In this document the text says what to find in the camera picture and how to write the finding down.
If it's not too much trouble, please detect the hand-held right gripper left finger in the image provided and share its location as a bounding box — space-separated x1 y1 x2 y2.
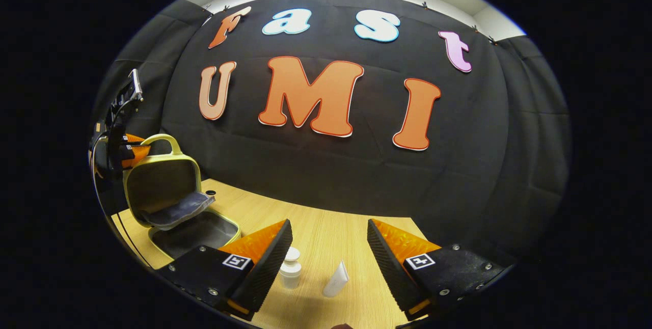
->
155 218 294 322

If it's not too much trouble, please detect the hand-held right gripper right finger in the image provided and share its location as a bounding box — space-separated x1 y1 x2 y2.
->
367 218 506 322

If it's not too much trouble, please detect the pale yellow suitcase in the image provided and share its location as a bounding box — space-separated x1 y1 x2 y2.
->
122 134 243 261

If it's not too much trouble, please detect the white pump bottle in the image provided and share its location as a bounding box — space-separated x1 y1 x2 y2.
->
279 247 302 290

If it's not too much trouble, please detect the white squeeze tube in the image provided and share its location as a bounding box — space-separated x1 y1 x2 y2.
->
322 260 350 298

